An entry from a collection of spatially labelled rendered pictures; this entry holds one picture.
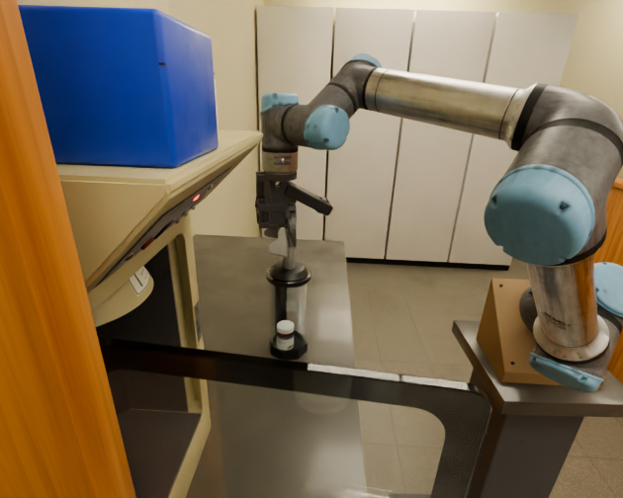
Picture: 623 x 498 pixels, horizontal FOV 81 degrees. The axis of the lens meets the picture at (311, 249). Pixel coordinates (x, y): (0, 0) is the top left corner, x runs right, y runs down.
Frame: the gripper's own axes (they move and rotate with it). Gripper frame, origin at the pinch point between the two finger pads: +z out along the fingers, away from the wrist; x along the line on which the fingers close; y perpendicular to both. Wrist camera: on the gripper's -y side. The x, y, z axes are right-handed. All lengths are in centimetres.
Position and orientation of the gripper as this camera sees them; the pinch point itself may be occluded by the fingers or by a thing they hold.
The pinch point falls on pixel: (289, 256)
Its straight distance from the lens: 85.5
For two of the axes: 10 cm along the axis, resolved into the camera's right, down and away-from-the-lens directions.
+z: -0.3, 9.2, 3.9
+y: -9.8, 0.6, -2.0
